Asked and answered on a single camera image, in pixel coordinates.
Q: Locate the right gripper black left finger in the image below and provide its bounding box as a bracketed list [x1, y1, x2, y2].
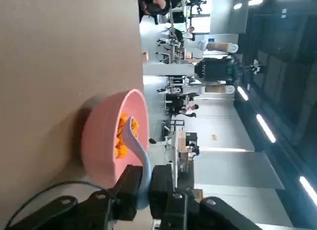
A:
[8, 164, 145, 230]

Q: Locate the pink bowl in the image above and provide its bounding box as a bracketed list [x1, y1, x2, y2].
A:
[81, 89, 150, 188]

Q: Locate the blue spoon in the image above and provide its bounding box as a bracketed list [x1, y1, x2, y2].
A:
[123, 116, 152, 211]

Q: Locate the seated person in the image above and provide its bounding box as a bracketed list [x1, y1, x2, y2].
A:
[139, 0, 172, 18]

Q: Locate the standing person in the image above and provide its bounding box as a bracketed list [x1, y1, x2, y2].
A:
[183, 103, 200, 118]
[185, 26, 197, 42]

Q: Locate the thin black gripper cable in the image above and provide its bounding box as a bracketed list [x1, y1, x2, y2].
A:
[4, 181, 117, 228]

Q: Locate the black machine with white arms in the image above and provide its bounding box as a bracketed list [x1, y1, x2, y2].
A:
[194, 41, 245, 94]

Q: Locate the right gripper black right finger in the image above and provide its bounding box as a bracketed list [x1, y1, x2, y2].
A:
[148, 164, 264, 230]

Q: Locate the orange popcorn heap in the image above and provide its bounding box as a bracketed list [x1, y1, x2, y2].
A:
[115, 113, 140, 159]

